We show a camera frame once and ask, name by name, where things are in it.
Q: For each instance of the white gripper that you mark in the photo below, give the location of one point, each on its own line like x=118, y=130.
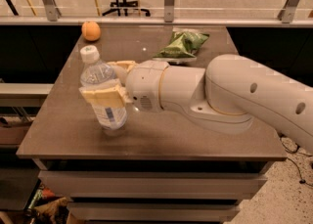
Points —
x=144, y=84

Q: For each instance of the clear plastic water bottle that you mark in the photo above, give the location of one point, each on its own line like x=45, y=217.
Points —
x=97, y=74

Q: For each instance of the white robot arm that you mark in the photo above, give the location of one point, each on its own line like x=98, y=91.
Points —
x=226, y=96

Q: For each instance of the orange fruit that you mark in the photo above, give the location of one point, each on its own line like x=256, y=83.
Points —
x=91, y=31

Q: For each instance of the green chip bag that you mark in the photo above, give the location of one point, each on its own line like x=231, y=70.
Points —
x=182, y=47

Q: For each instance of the grey drawer cabinet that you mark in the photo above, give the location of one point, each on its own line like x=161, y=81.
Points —
x=153, y=197

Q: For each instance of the clutter under table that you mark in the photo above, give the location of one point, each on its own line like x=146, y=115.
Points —
x=44, y=208

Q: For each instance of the right metal railing bracket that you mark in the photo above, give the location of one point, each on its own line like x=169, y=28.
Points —
x=286, y=15

